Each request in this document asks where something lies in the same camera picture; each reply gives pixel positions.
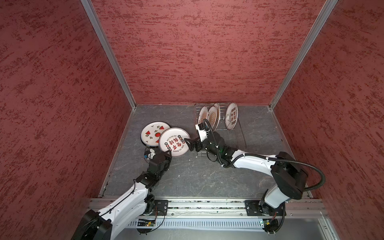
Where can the aluminium corner post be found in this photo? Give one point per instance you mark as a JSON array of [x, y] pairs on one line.
[[321, 19], [92, 15]]

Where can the watermelon plate blue rim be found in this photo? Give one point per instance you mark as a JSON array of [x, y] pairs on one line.
[[156, 127]]

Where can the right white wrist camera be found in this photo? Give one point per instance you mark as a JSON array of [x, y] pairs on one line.
[[202, 132]]

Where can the white perforated cable tray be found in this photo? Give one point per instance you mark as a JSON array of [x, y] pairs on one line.
[[201, 224]]

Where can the steel wire dish rack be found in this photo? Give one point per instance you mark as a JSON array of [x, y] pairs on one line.
[[234, 138]]

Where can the white plate red black characters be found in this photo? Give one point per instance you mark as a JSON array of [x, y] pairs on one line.
[[173, 140]]

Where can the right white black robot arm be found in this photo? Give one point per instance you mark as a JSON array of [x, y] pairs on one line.
[[290, 179]]

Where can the left small circuit board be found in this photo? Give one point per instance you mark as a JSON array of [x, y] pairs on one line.
[[146, 223]]

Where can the right aluminium corner post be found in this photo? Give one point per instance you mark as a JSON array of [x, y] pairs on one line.
[[321, 19]]

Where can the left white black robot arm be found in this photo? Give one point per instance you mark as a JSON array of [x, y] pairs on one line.
[[108, 222]]

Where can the orange sunburst white plate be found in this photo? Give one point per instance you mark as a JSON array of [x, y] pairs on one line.
[[203, 114]]

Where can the dark rim striped plate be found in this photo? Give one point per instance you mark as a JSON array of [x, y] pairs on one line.
[[150, 139]]

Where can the patterned white plate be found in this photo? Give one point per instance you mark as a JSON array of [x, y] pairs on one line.
[[231, 116]]

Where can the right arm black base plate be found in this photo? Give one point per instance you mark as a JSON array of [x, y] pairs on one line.
[[253, 207]]

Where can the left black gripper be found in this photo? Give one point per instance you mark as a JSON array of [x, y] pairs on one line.
[[168, 157]]

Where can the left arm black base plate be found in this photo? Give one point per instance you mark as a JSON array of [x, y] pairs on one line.
[[157, 208]]

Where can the left aluminium corner post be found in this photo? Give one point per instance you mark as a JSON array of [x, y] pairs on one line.
[[92, 15]]

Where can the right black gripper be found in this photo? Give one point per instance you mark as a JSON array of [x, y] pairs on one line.
[[193, 142]]

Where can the right small circuit board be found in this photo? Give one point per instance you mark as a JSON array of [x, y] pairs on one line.
[[271, 226]]

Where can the small circuit board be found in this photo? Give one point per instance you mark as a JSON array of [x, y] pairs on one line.
[[271, 226], [146, 223]]

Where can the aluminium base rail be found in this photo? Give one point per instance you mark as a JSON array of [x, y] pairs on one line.
[[235, 208]]

